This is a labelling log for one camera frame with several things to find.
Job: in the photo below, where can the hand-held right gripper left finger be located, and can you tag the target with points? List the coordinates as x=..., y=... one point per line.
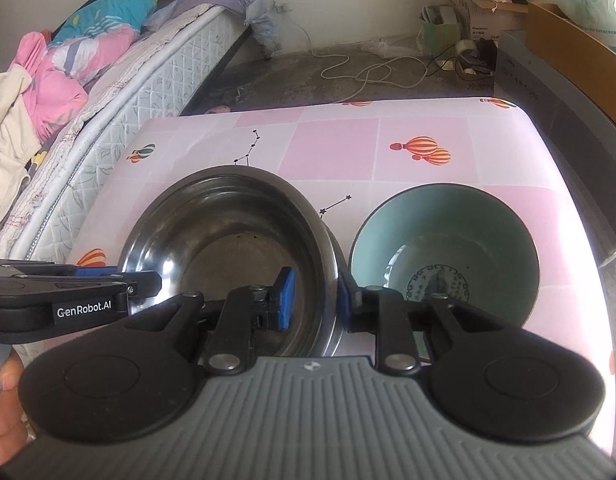
x=285, y=302

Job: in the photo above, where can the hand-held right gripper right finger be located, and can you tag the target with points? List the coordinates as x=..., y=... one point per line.
x=345, y=302

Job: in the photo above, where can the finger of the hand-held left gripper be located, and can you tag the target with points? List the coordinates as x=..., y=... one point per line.
x=143, y=287

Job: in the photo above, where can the dark stainless steel bowl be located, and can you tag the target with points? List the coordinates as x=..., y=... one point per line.
x=213, y=240

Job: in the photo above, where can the teal ceramic bowl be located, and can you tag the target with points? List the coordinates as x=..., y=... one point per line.
x=438, y=230

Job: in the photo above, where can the person's left hand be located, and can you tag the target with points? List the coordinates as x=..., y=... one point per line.
x=3, y=410

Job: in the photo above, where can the cream garment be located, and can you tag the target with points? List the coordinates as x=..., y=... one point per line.
x=8, y=160

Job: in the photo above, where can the pink printed tablecloth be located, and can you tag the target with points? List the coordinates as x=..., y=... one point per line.
x=338, y=135

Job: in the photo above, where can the pink slipper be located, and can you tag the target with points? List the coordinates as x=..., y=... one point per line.
x=219, y=109

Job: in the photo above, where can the white quilted mattress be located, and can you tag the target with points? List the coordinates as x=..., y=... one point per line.
x=153, y=85

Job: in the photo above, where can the pile of clothes and bedding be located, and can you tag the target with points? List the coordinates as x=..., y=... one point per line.
x=103, y=35

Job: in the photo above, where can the tape roll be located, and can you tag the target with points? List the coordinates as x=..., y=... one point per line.
x=460, y=50

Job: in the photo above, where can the open cardboard box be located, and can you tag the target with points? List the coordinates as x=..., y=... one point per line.
x=483, y=20

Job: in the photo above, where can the long cardboard box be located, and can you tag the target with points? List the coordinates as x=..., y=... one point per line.
x=568, y=55

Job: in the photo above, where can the white plastic bag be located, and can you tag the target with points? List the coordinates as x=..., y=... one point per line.
x=593, y=5

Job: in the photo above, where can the wall socket with plug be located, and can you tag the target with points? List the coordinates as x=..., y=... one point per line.
x=283, y=6

